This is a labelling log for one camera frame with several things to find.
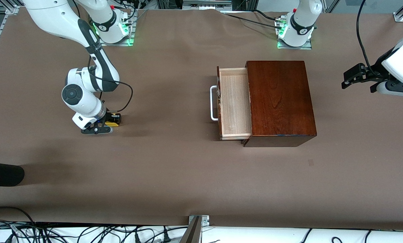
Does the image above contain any wooden drawer with white handle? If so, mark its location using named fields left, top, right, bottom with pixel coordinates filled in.
left=210, top=66, right=252, bottom=140

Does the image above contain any dark wooden drawer cabinet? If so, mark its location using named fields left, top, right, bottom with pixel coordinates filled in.
left=241, top=61, right=317, bottom=147

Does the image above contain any black cylinder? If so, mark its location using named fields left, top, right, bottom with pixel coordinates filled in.
left=0, top=161, right=25, bottom=187

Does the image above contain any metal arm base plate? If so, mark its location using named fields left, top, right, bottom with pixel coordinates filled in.
left=99, top=10, right=136, bottom=47
left=276, top=15, right=313, bottom=50

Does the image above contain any small aluminium bracket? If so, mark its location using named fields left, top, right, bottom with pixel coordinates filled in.
left=189, top=215, right=210, bottom=226

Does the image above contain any dark camera mount beam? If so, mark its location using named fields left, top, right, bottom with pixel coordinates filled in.
left=180, top=216, right=202, bottom=243

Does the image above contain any aluminium frame with sockets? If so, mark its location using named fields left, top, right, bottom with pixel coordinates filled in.
left=156, top=0, right=259, bottom=11

